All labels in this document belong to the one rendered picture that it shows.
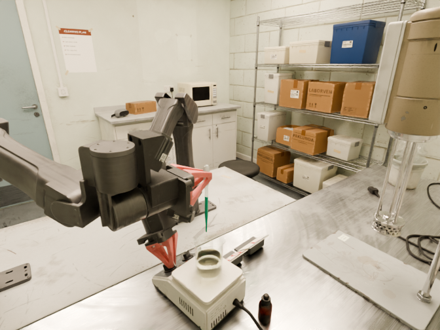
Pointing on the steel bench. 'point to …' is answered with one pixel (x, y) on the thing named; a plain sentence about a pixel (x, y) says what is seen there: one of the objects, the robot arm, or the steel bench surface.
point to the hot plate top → (187, 281)
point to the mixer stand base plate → (376, 277)
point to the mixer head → (410, 79)
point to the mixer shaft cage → (391, 222)
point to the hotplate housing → (202, 319)
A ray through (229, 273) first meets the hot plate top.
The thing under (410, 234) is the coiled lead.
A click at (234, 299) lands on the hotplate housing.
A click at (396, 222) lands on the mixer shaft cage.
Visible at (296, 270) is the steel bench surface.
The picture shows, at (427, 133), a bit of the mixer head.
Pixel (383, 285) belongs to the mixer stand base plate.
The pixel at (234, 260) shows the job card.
